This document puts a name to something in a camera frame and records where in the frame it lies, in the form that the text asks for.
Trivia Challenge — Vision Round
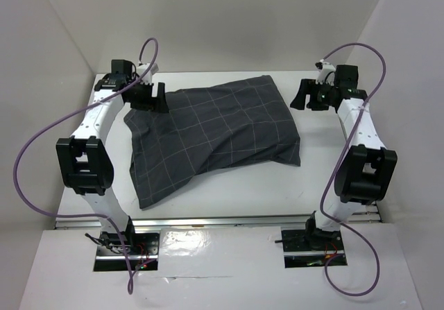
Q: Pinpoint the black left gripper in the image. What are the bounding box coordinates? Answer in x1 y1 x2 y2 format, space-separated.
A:
126 79 169 112

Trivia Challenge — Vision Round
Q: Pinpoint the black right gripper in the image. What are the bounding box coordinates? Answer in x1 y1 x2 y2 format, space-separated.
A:
290 78 334 111

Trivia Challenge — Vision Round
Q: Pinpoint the dark grey checked pillowcase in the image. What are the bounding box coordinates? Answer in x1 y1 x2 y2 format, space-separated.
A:
124 75 301 209

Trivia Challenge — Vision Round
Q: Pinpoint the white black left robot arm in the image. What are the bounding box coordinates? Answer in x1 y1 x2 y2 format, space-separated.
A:
56 60 169 254

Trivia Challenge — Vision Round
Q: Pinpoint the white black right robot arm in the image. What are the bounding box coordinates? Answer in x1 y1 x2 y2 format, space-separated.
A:
291 60 398 250

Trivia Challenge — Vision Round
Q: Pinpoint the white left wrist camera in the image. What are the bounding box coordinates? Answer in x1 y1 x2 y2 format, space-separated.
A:
136 62 159 85

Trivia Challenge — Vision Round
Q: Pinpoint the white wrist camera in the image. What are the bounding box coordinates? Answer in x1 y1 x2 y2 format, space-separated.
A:
315 59 336 84
136 62 159 85

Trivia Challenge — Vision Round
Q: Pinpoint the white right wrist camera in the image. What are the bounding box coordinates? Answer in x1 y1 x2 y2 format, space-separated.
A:
315 59 336 84

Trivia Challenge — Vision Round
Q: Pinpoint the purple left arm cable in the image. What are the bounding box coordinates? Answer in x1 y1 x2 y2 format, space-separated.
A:
12 37 161 295

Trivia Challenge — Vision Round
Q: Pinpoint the aluminium front rail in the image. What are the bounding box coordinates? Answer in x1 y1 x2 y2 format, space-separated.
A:
55 206 382 230

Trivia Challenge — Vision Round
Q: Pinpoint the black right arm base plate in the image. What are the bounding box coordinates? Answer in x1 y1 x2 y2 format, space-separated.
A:
274 230 344 252

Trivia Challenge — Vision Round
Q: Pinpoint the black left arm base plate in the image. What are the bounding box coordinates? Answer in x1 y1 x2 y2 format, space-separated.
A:
96 232 160 256

